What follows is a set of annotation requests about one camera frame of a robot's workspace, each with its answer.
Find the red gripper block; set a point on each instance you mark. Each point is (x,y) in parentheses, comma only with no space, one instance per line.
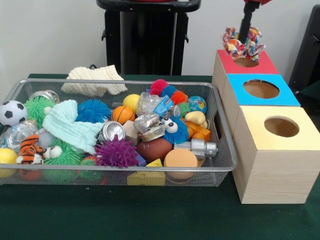
(257,1)

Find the cream knit cloth roll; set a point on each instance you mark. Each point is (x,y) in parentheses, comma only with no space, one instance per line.
(95,80)

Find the purple spiky ball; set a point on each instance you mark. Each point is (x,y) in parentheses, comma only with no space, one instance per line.
(116,152)

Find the mint green knit cloth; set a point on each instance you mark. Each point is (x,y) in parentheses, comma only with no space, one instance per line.
(70,127)

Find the clear mesh bin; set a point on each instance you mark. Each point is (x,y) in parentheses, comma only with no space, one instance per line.
(226,150)

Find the wooden three-hole box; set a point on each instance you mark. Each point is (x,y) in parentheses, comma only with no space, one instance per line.
(275,170)

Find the black chair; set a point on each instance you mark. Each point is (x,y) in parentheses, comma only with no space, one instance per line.
(310,60)

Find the blue fuzzy monster toy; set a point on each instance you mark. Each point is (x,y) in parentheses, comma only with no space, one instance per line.
(175,131)

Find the yellow ball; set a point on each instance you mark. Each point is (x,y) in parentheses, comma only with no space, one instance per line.
(131,102)

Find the brown toy football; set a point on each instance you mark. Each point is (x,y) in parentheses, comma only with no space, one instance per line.
(154,149)

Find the yellow cheese wedge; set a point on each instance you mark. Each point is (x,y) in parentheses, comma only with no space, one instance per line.
(146,177)

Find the dark green tablecloth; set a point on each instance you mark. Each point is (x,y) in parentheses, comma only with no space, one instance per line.
(150,215)

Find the green spiky ball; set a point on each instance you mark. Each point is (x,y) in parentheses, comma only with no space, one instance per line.
(37,107)

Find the black and white soccer ball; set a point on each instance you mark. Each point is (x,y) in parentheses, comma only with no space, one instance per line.
(12,113)

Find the orange tiger plush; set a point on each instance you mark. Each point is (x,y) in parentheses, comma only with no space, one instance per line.
(30,150)

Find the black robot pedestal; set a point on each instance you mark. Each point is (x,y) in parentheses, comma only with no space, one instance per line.
(150,40)

